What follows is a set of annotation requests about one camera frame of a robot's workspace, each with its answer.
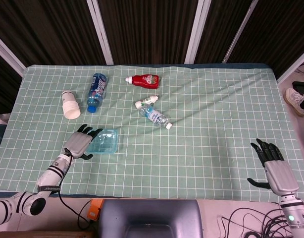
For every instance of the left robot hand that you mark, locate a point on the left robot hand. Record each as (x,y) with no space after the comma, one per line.
(77,145)

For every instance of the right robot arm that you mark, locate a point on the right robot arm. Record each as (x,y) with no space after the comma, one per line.
(294,215)

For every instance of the orange box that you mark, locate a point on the orange box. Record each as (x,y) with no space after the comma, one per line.
(95,209)

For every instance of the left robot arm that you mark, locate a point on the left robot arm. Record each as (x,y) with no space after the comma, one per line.
(51,173)

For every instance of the clear water bottle white cap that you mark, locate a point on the clear water bottle white cap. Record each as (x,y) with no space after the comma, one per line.
(154,116)

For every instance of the white sneaker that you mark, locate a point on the white sneaker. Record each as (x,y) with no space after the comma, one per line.
(294,99)

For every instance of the green checked tablecloth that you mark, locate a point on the green checked tablecloth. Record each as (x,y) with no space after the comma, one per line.
(191,148)

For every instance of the small white bottle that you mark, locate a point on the small white bottle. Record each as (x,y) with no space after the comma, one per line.
(145,101)

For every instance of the black flat object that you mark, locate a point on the black flat object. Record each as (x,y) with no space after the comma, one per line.
(301,86)

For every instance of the white screen frame post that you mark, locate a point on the white screen frame post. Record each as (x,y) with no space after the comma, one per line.
(239,31)
(100,32)
(8,55)
(197,32)
(295,65)

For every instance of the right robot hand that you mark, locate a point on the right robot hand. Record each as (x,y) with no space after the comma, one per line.
(280,174)

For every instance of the red ketchup bottle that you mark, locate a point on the red ketchup bottle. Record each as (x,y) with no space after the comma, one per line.
(144,81)

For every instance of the white plastic cup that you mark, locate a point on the white plastic cup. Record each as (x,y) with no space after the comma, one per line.
(70,106)

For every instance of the blue cap sports drink bottle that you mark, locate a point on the blue cap sports drink bottle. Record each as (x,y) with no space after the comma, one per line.
(97,91)

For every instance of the grey robot torso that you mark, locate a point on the grey robot torso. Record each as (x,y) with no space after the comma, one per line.
(152,213)

